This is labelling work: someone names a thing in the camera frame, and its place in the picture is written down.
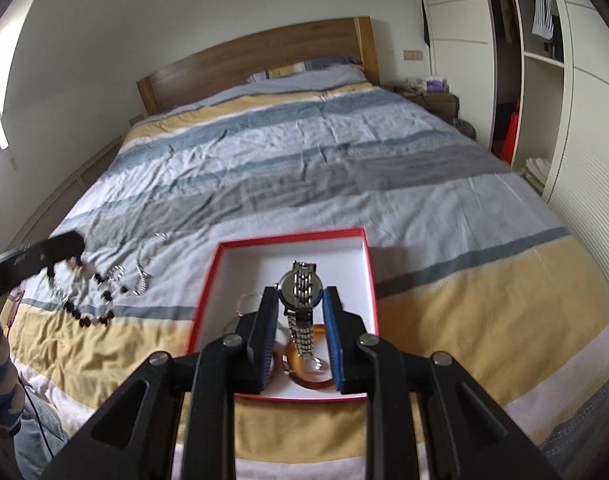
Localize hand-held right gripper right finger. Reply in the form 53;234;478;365
323;286;565;480

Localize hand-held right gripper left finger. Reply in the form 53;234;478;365
39;285;280;480

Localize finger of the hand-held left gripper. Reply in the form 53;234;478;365
4;231;85;281

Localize thick amber bangle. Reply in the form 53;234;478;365
283;325;337;391

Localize silver wristwatch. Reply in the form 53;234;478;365
277;261;325;361

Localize black beaded necklace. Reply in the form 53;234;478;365
47;257;130;330

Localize red cardboard box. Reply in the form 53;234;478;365
187;227;380;402

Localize person's jeans leg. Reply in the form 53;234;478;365
12;400;72;480

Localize bed with striped duvet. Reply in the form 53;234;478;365
0;77;609;480

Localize wooden nightstand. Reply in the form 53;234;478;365
409;91;459;121

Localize folded white towels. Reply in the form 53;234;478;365
521;157;552;193

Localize striped pillow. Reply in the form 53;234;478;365
247;55;367;85

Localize red object in wardrobe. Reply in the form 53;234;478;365
499;102;520;166

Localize wooden bed headboard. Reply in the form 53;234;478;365
137;16;380;118

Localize white wardrobe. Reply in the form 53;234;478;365
411;0;609;261

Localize striped hanging shirt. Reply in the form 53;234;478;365
531;0;557;41

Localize silver chain necklace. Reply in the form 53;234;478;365
133;231;171;297

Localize black cable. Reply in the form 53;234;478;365
14;380;55;466

